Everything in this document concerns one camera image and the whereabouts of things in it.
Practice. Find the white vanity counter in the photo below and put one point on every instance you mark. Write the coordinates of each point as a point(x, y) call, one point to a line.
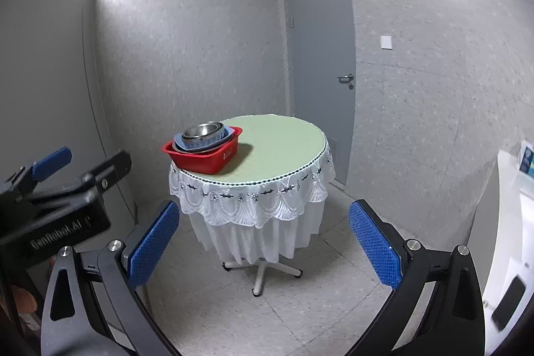
point(507, 222)

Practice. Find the large steel bowl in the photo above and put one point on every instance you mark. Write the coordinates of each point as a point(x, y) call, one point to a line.
point(210, 139)

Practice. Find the person's left hand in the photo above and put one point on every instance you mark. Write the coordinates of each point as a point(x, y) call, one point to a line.
point(23, 301)

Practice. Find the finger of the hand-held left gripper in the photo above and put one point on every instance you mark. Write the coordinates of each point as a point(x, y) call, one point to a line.
point(52, 162)
point(112, 168)

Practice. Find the blue white tissue pack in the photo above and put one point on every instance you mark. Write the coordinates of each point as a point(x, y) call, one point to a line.
point(526, 160)

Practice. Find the red plastic basin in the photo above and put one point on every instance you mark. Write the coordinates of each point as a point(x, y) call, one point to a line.
point(208, 162)

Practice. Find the grey door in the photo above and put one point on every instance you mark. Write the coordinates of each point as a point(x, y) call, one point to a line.
point(319, 26)

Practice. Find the round table white lace cloth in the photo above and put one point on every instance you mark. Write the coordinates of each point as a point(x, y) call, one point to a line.
point(275, 147)

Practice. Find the black rectangular object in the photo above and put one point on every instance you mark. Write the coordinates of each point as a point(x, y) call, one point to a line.
point(509, 301)

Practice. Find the white pleated table skirt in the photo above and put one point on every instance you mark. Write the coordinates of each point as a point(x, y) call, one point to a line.
point(250, 241)

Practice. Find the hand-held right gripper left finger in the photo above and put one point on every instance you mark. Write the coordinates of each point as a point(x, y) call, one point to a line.
point(152, 243)

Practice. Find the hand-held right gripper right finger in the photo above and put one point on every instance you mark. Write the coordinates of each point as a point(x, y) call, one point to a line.
point(375, 243)

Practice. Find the white table base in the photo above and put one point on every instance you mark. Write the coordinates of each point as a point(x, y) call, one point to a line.
point(259, 276)

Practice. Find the door vent grille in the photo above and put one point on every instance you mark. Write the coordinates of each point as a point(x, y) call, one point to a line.
point(334, 152)

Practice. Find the white light switch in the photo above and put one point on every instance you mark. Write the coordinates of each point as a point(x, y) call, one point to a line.
point(386, 42)

